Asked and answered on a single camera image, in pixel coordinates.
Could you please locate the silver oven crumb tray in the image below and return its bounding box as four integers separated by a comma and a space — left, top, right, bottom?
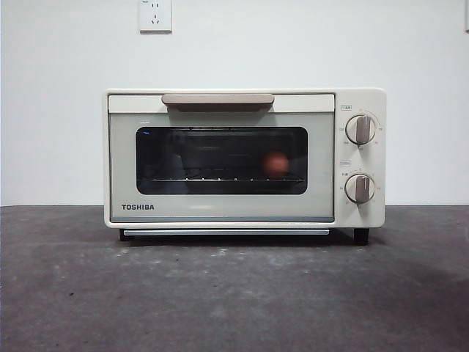
123, 229, 330, 236

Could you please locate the cream glass oven door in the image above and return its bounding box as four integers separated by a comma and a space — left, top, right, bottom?
108, 93, 336, 223

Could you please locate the cream Toshiba toaster oven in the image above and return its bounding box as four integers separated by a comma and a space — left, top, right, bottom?
101, 87, 386, 245

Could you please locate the brown egg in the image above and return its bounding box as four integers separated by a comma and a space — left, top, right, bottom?
262, 151, 290, 176

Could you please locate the white wall socket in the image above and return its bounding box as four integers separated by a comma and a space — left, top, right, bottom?
139, 0, 173, 34

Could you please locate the cream round oven knob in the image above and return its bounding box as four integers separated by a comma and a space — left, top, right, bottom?
345, 114, 377, 145
344, 173, 377, 204

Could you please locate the metal wire oven rack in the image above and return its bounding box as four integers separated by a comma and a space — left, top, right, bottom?
152, 177, 306, 183

